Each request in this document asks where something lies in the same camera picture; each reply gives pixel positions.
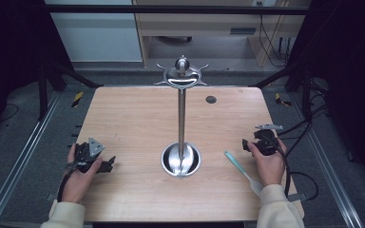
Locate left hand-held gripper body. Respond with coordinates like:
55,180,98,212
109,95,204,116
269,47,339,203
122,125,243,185
66,136,106,174

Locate teal handled white spatula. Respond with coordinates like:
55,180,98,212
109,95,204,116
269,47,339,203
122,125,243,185
223,149,265,199

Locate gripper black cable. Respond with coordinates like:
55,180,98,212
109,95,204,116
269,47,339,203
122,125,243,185
259,128,319,202
56,161,78,203

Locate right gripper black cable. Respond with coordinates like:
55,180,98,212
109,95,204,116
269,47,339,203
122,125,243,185
259,128,319,202

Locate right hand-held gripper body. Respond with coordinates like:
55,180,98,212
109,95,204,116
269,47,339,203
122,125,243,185
252,123,285,157

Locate black curtain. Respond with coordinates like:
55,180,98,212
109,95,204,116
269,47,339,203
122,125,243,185
0,0,75,150
286,0,365,188

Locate yellow black floor tape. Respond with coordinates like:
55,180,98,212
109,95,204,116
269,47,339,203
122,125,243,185
71,90,86,109
274,92,293,107

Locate wooden cabinet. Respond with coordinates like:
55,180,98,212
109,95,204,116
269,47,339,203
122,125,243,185
132,0,312,68

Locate black frame crossbar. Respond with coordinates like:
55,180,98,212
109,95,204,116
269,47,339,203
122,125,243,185
43,4,312,16

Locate person's left hand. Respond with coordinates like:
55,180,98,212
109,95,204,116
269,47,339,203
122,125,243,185
61,142,104,204

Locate steel utensil rack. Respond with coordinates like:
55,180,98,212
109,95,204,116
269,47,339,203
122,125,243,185
154,54,210,179

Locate person's right hand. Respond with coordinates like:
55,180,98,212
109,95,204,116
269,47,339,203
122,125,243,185
246,137,288,188

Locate black metal stand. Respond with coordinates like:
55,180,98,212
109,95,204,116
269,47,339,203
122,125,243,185
252,62,314,125
37,59,105,122

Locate grey cable strap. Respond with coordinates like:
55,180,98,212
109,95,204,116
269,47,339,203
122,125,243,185
287,192,309,202

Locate aluminium floor rail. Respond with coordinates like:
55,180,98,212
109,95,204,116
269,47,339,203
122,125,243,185
0,90,63,228
288,91,365,228

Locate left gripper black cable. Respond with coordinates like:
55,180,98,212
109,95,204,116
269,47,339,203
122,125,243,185
56,161,78,203

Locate white cabinet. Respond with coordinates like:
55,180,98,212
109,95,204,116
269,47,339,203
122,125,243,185
43,0,144,64

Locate black hanging cables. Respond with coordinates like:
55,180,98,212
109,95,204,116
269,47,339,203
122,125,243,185
257,1,293,68

